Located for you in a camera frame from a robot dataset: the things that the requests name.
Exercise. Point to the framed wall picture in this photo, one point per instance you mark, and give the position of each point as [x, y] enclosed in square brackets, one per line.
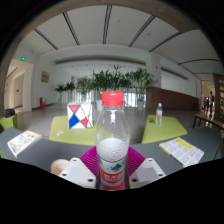
[45, 76]

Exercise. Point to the lime green armchair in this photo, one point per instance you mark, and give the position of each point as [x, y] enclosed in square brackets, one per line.
[8, 122]

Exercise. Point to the white red blue cube box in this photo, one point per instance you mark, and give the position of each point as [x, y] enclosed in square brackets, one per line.
[80, 115]

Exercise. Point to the small lime green low table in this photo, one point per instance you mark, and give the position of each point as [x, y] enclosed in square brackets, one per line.
[170, 131]

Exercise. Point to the person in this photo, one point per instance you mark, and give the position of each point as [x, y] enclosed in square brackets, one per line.
[211, 103]
[205, 104]

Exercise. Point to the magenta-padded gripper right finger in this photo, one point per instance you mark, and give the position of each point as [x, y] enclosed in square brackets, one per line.
[146, 172]

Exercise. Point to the wooden bench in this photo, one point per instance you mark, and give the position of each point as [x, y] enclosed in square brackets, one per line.
[210, 120]

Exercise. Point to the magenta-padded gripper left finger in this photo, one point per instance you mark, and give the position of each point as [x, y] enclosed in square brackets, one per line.
[78, 172]

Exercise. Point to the red-capped clear water bottle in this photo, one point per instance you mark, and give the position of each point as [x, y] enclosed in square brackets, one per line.
[112, 133]

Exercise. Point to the small clear water bottle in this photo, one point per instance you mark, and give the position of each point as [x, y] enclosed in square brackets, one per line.
[159, 116]

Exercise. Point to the green exit sign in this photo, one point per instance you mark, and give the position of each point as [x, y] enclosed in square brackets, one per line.
[23, 58]

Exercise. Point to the row of green potted plants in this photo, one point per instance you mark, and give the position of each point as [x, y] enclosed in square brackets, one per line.
[106, 80]

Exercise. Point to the yellow and white booklet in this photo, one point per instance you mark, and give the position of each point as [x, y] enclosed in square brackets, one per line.
[181, 151]

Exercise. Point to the red fire cabinet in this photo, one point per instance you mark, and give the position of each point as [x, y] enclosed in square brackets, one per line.
[42, 102]

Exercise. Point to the black chair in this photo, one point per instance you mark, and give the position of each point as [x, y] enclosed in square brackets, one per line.
[9, 113]

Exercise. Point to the colourful printed magazine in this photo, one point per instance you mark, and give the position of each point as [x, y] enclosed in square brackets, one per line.
[22, 142]

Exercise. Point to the large lime green low table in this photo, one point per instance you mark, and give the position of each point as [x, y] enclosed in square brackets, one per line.
[76, 137]

